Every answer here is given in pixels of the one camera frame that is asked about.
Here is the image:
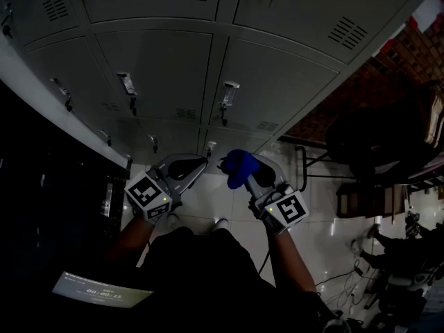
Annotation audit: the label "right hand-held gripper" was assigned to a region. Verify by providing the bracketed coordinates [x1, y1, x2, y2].
[242, 153, 311, 236]

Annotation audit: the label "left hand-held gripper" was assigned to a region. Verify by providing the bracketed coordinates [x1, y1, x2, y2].
[123, 152, 209, 226]

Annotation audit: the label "blue cloth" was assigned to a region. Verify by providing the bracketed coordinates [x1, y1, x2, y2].
[220, 148, 260, 190]

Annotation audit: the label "grey metal locker door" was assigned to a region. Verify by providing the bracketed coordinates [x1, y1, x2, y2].
[207, 37, 340, 142]

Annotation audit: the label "person's left forearm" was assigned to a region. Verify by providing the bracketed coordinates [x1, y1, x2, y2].
[103, 216, 155, 263]

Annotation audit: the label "person's right forearm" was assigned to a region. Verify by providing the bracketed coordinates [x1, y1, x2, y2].
[265, 225, 318, 294]

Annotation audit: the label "grey metal locker cabinet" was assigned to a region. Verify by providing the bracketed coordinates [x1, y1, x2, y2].
[0, 0, 436, 168]

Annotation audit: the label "brown wooden crate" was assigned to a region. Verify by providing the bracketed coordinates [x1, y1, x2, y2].
[335, 182, 412, 223]

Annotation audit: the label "person's black shirt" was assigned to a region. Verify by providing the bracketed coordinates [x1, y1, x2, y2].
[100, 225, 351, 333]

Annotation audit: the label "black loaded metal rack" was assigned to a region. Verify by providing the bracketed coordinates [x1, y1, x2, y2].
[294, 80, 444, 190]

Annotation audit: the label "tablet with lit screen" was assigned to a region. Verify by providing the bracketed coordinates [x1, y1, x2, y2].
[51, 271, 154, 310]

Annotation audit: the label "grey round worn device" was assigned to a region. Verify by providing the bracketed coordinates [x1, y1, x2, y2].
[321, 318, 350, 333]

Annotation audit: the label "black and white machine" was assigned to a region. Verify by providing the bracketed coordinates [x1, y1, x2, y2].
[364, 265, 444, 325]

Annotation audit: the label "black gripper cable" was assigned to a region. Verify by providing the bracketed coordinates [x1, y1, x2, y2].
[258, 250, 271, 273]

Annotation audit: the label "loose floor cables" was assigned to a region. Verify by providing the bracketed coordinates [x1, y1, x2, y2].
[314, 258, 379, 310]

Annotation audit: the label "wooden slat frame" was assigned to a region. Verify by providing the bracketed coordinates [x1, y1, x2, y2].
[421, 88, 444, 148]

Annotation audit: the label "large white wall paper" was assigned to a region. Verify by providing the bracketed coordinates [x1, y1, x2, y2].
[409, 0, 444, 31]

